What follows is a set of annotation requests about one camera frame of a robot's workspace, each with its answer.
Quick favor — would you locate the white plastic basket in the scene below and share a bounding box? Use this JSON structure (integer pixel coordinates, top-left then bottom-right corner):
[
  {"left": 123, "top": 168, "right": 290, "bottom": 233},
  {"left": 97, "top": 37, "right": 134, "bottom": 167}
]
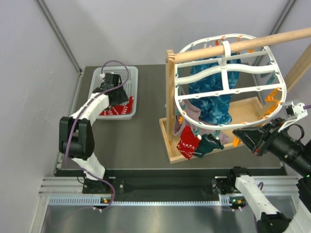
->
[{"left": 88, "top": 66, "right": 138, "bottom": 120}]

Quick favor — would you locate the mauve cloth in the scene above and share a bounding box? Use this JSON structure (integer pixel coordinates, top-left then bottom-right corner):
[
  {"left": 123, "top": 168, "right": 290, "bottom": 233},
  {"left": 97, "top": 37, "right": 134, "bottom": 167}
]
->
[{"left": 167, "top": 100, "right": 230, "bottom": 144}]

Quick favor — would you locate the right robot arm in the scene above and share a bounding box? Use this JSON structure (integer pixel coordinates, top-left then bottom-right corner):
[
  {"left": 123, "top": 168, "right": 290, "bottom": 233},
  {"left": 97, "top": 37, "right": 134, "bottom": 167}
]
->
[{"left": 226, "top": 118, "right": 311, "bottom": 233}]

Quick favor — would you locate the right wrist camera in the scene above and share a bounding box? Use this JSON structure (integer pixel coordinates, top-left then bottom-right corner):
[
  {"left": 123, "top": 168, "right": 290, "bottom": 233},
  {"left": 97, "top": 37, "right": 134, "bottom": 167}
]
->
[{"left": 278, "top": 101, "right": 308, "bottom": 132}]

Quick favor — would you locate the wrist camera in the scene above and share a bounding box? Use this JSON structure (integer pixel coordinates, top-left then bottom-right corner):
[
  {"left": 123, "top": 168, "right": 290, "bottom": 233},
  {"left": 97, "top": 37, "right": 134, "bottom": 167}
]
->
[
  {"left": 278, "top": 101, "right": 308, "bottom": 132},
  {"left": 100, "top": 72, "right": 114, "bottom": 79}
]

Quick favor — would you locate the wooden rack stand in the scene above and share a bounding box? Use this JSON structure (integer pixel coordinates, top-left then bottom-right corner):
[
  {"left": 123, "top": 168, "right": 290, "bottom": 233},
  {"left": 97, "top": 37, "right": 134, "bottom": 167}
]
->
[{"left": 159, "top": 28, "right": 311, "bottom": 163}]

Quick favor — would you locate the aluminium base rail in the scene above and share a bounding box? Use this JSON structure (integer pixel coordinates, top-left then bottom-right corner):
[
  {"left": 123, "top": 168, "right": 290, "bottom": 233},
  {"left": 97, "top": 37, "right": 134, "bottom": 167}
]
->
[{"left": 38, "top": 176, "right": 302, "bottom": 207}]

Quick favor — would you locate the red patterned sock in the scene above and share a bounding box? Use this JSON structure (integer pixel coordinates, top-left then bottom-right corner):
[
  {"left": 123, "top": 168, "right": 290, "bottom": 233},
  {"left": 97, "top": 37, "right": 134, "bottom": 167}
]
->
[
  {"left": 100, "top": 96, "right": 134, "bottom": 116},
  {"left": 176, "top": 125, "right": 202, "bottom": 160}
]

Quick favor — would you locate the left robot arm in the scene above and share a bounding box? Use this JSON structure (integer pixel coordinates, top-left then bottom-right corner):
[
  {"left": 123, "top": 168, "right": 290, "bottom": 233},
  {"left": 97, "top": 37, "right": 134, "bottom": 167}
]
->
[{"left": 59, "top": 73, "right": 128, "bottom": 193}]

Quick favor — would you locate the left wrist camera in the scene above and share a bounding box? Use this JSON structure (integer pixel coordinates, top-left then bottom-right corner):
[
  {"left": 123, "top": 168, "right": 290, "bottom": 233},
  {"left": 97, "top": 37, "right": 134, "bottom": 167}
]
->
[{"left": 100, "top": 72, "right": 114, "bottom": 79}]

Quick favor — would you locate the green sock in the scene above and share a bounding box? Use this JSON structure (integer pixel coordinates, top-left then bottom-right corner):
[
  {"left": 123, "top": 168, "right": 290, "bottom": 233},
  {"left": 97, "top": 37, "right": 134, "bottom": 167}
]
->
[{"left": 193, "top": 134, "right": 224, "bottom": 158}]

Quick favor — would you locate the white clip hanger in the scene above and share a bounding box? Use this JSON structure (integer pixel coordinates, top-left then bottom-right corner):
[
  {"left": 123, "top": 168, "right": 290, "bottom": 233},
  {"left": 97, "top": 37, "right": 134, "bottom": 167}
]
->
[{"left": 174, "top": 34, "right": 287, "bottom": 139}]

